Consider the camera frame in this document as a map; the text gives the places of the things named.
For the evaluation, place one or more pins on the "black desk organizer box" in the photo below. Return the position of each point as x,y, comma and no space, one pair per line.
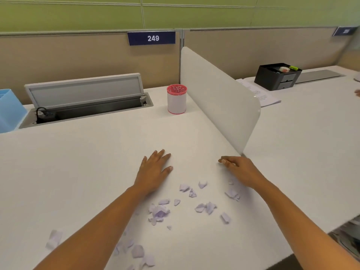
267,78

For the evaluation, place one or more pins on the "white correction tape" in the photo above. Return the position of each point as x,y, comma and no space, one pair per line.
284,69

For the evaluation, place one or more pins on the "green highlighter pen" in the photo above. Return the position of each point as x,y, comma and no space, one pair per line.
294,68

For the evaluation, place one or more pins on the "person's right forearm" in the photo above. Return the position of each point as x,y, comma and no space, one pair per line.
303,230

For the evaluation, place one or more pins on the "blue number sign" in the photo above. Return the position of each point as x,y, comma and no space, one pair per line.
137,38
339,31

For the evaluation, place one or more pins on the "white side divider panel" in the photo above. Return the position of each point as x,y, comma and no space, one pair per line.
219,95

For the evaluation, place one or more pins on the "person's left forearm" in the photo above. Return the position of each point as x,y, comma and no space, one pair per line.
92,233

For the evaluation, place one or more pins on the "person's right hand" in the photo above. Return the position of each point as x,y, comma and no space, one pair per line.
246,171

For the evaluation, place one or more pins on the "pink and white cup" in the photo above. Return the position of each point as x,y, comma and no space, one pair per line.
176,105

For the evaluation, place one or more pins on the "heap of paper scraps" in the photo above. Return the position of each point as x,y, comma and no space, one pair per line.
160,212

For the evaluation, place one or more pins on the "grey partition post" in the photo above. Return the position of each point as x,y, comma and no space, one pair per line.
182,39

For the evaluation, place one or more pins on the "white printed paper sheets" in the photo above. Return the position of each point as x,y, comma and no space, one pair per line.
264,98

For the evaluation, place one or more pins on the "blue desk organizer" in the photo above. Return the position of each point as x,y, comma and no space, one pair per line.
11,112

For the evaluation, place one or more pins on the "person's left hand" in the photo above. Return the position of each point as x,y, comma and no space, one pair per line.
152,174

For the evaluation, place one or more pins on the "beige partition panel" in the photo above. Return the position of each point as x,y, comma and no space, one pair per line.
70,61
351,57
239,50

